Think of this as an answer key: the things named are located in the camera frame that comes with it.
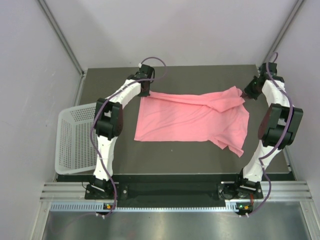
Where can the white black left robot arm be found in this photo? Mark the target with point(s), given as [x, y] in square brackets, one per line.
[108, 124]

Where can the pink t shirt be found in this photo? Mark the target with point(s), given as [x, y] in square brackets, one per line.
[218, 117]

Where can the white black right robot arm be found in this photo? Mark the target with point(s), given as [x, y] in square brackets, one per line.
[277, 130]

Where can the white perforated plastic basket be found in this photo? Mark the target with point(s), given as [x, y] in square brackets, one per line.
[74, 152]

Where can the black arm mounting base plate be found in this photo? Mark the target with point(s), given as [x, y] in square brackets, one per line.
[227, 181]

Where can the aluminium frame post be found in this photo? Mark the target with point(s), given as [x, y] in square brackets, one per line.
[60, 35]
[298, 5]

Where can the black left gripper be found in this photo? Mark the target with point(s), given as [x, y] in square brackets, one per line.
[146, 93]

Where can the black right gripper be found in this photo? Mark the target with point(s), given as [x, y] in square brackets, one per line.
[246, 91]

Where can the aluminium frame post right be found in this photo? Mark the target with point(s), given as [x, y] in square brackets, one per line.
[298, 5]

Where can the aluminium frame post left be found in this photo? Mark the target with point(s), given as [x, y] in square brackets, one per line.
[60, 35]

